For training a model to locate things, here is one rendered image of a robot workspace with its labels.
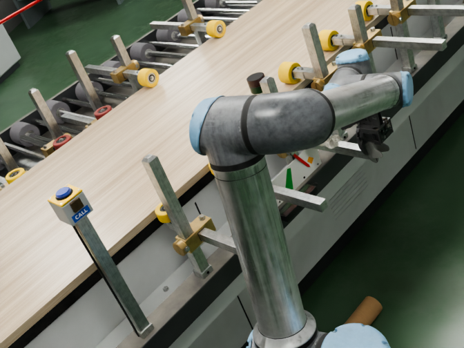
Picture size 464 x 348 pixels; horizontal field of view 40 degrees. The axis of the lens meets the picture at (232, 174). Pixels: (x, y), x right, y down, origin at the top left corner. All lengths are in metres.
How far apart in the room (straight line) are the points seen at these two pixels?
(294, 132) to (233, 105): 0.13
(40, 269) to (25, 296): 0.11
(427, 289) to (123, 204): 1.29
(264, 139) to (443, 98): 2.34
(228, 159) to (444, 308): 1.59
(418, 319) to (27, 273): 1.46
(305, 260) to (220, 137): 1.59
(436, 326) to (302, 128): 1.55
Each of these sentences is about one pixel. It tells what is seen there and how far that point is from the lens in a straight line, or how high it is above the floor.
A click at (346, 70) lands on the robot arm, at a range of 1.80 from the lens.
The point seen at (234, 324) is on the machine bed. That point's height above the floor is 0.22.
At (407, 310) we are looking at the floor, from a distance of 2.69.
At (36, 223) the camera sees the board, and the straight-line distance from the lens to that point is 2.31.
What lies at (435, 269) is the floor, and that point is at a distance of 2.82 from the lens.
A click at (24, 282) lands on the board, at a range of 2.06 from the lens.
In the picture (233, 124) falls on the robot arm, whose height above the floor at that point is 1.42.
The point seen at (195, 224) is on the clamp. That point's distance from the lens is 1.97.
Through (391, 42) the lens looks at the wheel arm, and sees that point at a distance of 2.43.
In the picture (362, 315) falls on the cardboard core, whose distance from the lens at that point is 2.60.
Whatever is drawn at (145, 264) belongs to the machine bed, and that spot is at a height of 0.73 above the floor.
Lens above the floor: 1.98
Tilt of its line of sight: 32 degrees down
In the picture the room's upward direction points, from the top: 22 degrees counter-clockwise
